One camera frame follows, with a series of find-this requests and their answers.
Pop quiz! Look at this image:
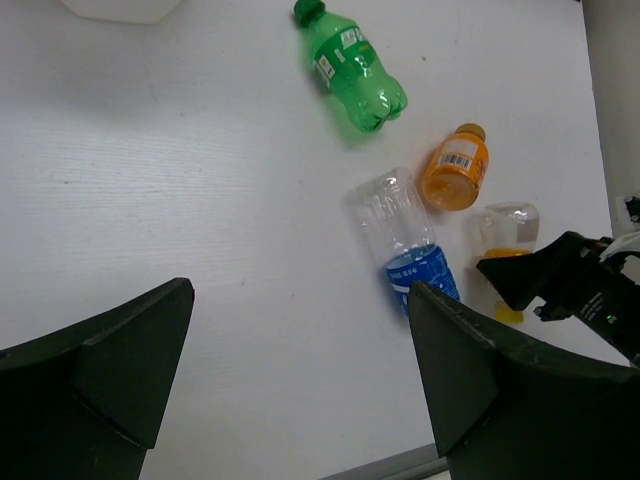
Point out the aluminium table rail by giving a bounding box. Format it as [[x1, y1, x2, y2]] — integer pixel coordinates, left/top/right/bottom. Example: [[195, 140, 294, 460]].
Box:
[[325, 444, 448, 480]]

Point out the orange plastic bottle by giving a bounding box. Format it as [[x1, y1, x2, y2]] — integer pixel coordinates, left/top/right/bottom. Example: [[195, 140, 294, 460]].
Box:
[[420, 123, 489, 211]]

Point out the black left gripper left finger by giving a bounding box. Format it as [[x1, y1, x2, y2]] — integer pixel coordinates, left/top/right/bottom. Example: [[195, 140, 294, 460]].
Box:
[[1, 278, 195, 479]]

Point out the white plastic bin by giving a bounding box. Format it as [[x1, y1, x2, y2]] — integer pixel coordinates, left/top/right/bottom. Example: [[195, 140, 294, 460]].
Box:
[[61, 0, 182, 25]]

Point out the green plastic bottle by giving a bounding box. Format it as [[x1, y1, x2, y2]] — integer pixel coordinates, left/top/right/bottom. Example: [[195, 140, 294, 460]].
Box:
[[293, 1, 408, 133]]

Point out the clear bottle yellow cap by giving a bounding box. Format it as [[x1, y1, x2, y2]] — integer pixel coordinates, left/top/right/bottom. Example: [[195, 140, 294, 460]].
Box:
[[464, 202, 540, 326]]

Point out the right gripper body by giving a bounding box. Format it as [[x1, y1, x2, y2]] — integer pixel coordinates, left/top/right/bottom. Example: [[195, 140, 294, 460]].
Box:
[[534, 237, 639, 368]]

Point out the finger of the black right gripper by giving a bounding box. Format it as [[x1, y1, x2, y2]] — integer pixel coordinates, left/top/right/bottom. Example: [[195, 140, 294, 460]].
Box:
[[476, 231, 585, 311]]

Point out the clear bottle blue label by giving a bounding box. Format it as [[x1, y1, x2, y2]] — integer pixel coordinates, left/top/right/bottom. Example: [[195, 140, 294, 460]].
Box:
[[344, 167, 461, 318]]

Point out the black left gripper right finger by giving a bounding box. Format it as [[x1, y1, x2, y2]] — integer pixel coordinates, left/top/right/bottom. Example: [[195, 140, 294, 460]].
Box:
[[408, 282, 639, 479]]

